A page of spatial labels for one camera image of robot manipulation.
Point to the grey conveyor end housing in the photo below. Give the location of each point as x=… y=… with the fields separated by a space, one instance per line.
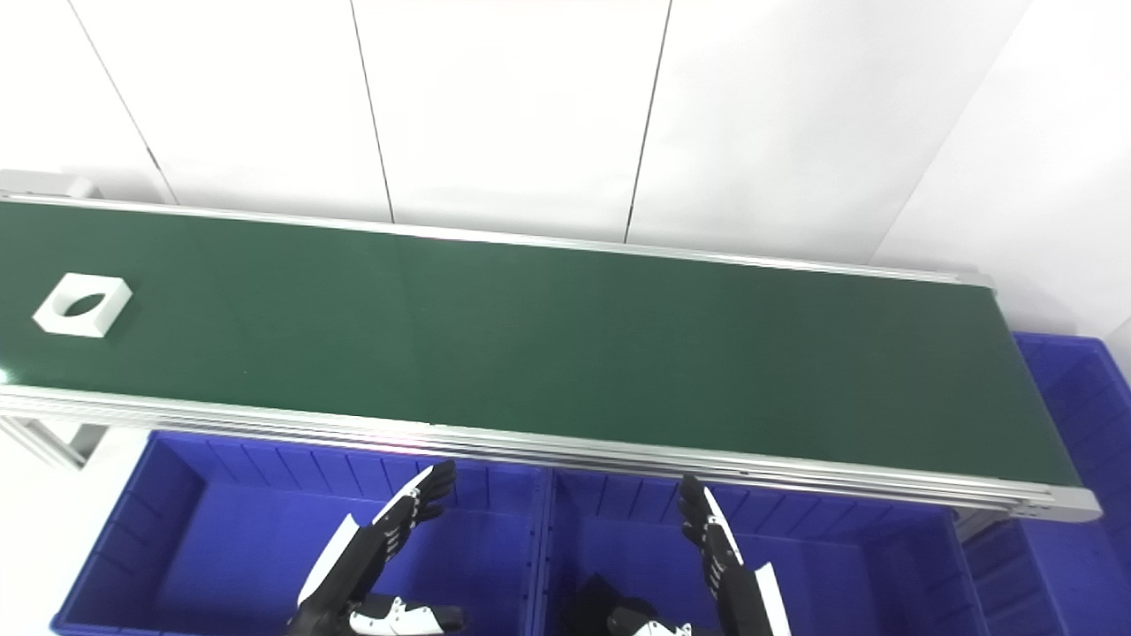
x=53 y=184

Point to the blue plastic bin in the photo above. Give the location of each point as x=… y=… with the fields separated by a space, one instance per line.
x=848 y=574
x=221 y=548
x=1074 y=548

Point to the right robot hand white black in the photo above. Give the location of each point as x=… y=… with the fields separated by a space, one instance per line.
x=733 y=592

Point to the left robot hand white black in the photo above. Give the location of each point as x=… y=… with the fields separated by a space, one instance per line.
x=353 y=565

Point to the aluminium conveyor leg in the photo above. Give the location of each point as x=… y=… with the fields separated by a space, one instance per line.
x=53 y=442

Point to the white square part with hole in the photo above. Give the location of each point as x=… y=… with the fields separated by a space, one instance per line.
x=99 y=315

